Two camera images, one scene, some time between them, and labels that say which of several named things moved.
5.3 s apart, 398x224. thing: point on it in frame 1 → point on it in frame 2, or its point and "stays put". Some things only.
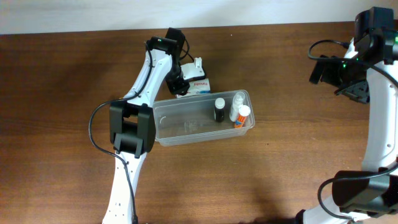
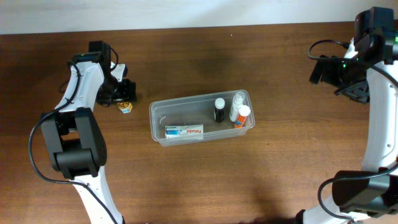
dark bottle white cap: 219,112 stays put
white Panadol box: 197,87 → 189,132
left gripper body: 177,84 → 125,92
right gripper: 328,73 stays put
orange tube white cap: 244,111 stays put
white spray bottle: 238,100 stays put
